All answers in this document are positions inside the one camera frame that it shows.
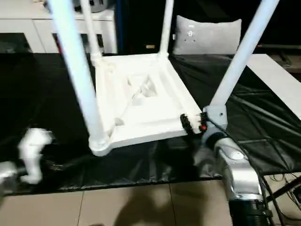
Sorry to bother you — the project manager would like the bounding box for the white plastic table top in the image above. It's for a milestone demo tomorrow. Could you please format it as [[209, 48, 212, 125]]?
[[89, 53, 206, 157]]

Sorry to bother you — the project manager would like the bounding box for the white plastic table leg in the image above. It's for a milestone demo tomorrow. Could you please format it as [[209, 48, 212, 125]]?
[[47, 0, 111, 151], [81, 0, 104, 65], [159, 0, 175, 58], [208, 0, 281, 111]]

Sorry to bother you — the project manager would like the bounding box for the white flat board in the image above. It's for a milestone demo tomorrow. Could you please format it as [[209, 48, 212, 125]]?
[[244, 53, 301, 120]]

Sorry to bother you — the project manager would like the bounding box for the grey cushion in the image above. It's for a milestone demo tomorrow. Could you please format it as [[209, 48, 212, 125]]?
[[173, 15, 243, 56]]

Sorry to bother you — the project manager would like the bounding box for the black stand base bar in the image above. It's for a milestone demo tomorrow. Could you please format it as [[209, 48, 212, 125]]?
[[272, 178, 301, 198]]

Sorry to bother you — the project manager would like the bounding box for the grey helmet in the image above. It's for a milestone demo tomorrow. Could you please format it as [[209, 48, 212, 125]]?
[[74, 0, 117, 14]]

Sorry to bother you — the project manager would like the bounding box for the black work mat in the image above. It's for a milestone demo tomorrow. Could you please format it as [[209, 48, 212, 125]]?
[[0, 51, 301, 196]]

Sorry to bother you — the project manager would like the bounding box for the white glass-door cabinet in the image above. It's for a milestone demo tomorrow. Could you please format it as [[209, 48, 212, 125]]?
[[0, 9, 118, 55]]

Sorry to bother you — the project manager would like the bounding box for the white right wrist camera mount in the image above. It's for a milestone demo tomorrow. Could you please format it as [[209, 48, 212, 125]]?
[[202, 105, 228, 142]]

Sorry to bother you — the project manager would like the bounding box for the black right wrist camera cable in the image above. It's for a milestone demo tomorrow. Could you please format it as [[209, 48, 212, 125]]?
[[209, 120, 283, 226]]

